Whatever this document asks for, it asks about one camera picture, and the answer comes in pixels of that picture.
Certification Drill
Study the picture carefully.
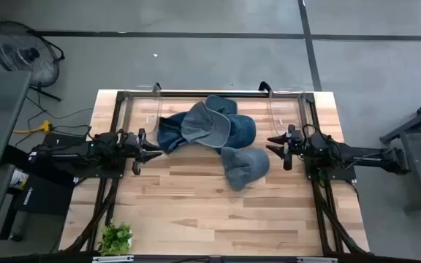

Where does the grey-blue bucket hat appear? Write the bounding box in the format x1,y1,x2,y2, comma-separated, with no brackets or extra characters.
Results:
220,145,271,192
180,101,232,149

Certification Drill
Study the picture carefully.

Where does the black floor fan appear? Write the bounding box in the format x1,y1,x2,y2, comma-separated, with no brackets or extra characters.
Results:
0,20,67,102

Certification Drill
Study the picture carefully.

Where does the dark grey metal table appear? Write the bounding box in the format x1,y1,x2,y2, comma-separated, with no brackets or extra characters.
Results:
379,93,421,213

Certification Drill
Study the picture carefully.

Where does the black floor cable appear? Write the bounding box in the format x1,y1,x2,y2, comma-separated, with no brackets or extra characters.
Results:
23,93,95,147

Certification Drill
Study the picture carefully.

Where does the white can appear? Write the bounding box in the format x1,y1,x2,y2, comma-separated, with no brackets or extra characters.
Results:
8,169,30,191

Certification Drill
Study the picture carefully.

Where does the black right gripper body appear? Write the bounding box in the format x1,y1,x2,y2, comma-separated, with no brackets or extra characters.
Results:
282,123,306,172

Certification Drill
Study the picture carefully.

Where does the black aluminium frame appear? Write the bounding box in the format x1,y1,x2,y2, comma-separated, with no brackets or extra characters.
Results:
64,89,371,256

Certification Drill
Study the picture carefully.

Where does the black desk leg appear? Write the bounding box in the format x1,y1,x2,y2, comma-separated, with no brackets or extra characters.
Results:
0,204,26,243

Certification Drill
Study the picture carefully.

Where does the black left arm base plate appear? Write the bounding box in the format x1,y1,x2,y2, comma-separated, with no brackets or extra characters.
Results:
73,145,127,180

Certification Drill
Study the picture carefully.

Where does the plain black control box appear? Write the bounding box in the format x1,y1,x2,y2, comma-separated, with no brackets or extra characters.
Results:
43,131,87,145

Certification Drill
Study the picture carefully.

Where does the silver metal bracket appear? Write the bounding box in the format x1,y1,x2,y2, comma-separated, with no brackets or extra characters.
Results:
297,256,339,263
92,255,135,263

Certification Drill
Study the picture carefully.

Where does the black box with white logo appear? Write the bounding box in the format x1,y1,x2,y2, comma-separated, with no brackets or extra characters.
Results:
14,174,75,217

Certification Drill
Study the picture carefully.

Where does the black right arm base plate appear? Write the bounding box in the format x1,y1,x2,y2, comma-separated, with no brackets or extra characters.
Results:
303,151,357,183

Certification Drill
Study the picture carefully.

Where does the small green potted plant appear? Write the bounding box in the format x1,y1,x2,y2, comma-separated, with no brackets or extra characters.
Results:
98,221,134,256

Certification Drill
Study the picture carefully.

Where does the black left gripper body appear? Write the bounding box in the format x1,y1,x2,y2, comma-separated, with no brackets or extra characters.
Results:
121,127,148,177

